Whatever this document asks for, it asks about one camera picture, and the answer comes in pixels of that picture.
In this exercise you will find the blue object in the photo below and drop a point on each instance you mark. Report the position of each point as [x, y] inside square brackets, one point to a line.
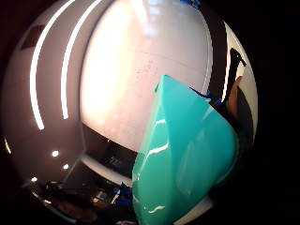
[125, 194]

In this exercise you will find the long ceiling light strip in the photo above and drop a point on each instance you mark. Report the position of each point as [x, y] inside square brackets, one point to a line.
[35, 78]
[65, 75]

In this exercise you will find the dark ceiling vent panel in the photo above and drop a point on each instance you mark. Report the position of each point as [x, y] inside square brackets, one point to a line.
[32, 37]

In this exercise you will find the round ceiling spot light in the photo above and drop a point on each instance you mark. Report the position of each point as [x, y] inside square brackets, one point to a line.
[66, 166]
[33, 179]
[55, 153]

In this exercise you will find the the person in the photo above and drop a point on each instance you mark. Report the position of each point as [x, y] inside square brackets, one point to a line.
[235, 98]

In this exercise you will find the teal plastic bowl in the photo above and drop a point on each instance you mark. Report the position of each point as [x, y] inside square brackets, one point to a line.
[187, 150]

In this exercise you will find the blue cloth piece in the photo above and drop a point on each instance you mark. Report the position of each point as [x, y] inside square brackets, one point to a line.
[208, 95]

